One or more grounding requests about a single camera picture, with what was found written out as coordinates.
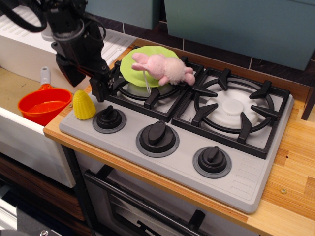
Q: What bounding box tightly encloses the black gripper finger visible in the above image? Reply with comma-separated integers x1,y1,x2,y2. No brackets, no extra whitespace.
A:
56,54,86,87
89,76,111,102

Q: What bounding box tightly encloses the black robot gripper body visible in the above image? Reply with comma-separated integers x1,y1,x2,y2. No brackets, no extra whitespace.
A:
52,20,112,81

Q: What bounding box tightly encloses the pink plush bunny toy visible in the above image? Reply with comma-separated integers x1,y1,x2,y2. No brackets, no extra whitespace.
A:
131,53,195,86

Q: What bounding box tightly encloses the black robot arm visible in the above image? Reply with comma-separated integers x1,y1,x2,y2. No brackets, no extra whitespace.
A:
11,0,113,102

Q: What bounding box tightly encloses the black left burner grate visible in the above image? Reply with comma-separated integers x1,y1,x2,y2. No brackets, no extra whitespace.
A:
105,60,191,122

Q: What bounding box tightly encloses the black burner grate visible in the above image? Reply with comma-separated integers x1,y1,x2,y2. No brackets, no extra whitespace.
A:
105,60,191,122
172,67,294,159

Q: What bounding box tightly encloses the yellow toy corn cob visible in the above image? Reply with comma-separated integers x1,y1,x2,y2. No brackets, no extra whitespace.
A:
73,89,96,120

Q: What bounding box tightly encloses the grey toy faucet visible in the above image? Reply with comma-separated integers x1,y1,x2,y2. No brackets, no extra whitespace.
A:
41,25,54,42

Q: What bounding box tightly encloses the black left stove knob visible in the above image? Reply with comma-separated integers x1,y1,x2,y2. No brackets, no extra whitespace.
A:
93,105,126,134

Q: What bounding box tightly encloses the black stove knob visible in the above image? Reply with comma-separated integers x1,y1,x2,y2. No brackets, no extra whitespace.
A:
136,120,180,158
93,105,126,134
192,146,232,179

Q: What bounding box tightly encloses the lime green plastic plate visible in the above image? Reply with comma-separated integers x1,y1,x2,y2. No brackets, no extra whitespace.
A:
120,46,179,88

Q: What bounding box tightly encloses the orange plastic saucepan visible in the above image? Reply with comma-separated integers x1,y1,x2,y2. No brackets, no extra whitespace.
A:
18,67,72,126

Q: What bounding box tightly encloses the black middle stove knob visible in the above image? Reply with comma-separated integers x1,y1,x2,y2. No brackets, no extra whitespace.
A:
136,120,180,158

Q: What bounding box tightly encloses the white toy sink unit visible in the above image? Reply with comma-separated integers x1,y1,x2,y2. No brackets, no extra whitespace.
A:
0,13,137,189

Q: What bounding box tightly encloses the toy oven door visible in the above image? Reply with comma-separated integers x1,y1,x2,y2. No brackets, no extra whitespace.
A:
82,165,216,236

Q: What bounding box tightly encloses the grey toy stove top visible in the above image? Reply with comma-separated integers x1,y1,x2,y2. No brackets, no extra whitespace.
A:
60,64,284,213

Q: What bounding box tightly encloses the black right stove knob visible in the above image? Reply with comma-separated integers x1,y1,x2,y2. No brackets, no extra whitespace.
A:
192,146,232,179

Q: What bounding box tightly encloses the black right burner grate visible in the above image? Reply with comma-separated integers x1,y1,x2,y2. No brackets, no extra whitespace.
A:
172,67,294,159

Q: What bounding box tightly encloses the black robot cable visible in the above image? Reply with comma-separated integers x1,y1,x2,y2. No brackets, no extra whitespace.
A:
0,0,48,33

